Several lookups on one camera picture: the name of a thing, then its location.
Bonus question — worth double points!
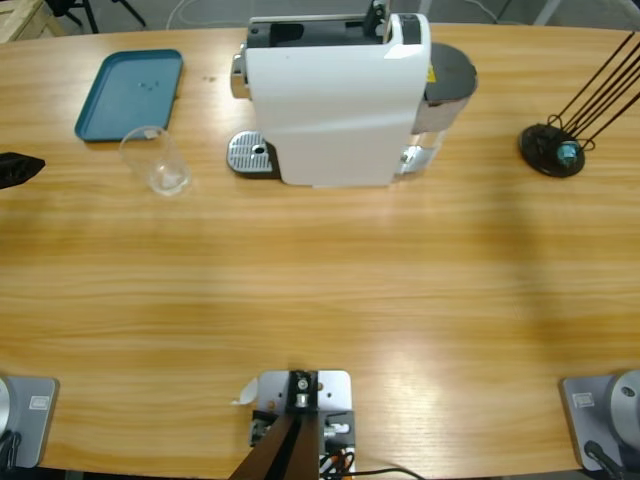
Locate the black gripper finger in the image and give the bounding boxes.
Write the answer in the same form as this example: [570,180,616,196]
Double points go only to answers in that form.
[0,152,47,191]

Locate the clear drinking glass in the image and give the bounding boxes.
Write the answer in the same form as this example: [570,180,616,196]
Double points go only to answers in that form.
[118,124,194,198]

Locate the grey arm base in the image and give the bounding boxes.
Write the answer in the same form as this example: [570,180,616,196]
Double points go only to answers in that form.
[0,375,60,471]
[558,369,640,472]

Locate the white capsule coffee machine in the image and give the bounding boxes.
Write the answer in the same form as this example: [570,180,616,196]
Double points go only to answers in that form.
[229,0,434,191]

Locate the teal plastic tray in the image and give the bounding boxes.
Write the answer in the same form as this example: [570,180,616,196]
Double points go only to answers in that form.
[73,48,185,144]

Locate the light wooden crate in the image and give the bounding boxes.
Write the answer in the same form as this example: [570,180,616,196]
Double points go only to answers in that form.
[0,0,67,45]

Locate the black stand legs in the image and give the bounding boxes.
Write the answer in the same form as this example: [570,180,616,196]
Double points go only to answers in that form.
[47,0,147,35]

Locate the silver slotted drip tray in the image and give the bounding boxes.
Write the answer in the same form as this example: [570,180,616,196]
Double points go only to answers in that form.
[227,129,281,180]

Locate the white tape tab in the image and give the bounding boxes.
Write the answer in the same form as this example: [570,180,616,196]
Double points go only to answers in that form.
[230,377,260,406]

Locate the black capsule holder with rods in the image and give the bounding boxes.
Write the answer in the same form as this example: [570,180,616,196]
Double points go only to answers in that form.
[517,30,640,179]

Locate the white floor cable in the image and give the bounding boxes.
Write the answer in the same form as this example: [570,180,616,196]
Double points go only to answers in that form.
[166,0,251,29]

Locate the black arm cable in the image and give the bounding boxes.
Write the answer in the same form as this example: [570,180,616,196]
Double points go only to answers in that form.
[583,439,626,480]
[0,429,22,471]

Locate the black aluminium profile post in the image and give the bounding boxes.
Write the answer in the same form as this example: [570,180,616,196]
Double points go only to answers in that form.
[234,369,321,480]

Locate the grey metal mount plate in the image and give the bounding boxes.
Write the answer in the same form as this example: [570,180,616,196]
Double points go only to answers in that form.
[249,369,357,449]

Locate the orange cable connector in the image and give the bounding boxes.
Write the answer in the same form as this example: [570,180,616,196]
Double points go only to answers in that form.
[319,449,351,471]

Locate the thick black cable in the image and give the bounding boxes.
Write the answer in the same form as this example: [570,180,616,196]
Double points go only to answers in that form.
[319,464,419,480]

